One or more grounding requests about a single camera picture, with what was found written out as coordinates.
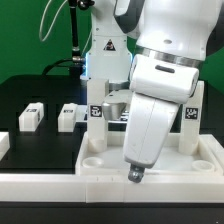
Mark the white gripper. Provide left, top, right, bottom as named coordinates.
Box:
left=123, top=54, right=199, bottom=168

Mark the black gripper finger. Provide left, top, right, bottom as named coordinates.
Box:
left=128, top=165, right=144, bottom=183

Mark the white desk top tray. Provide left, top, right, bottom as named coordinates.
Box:
left=75, top=132, right=224, bottom=176

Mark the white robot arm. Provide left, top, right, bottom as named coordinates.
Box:
left=113, top=0, right=224, bottom=183

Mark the fiducial marker sheet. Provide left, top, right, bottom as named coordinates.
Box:
left=76, top=105, right=129, bottom=124

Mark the white right fence block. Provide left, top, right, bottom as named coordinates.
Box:
left=204, top=135, right=224, bottom=171

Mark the white fence block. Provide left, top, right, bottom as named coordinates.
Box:
left=0, top=132, right=10, bottom=160
left=204, top=135, right=224, bottom=171

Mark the white left fence block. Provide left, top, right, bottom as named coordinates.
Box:
left=0, top=132, right=10, bottom=160

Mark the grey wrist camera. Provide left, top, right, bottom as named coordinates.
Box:
left=102, top=89, right=132, bottom=121

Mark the black camera stand pole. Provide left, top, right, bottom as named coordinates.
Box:
left=68, top=0, right=95, bottom=79

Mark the white front fence wall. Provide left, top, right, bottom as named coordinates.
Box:
left=0, top=174, right=224, bottom=203

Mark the black cable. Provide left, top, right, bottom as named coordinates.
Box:
left=41, top=58, right=75, bottom=76

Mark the white cable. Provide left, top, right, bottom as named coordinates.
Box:
left=38, top=0, right=69, bottom=43

